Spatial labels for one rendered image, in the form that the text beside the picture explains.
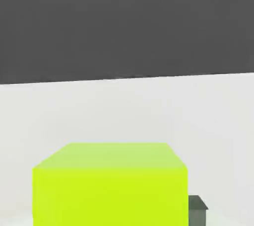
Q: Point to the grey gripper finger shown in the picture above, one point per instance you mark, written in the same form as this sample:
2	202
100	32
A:
196	212

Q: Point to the small yellow-green cube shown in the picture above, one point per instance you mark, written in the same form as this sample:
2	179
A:
110	190

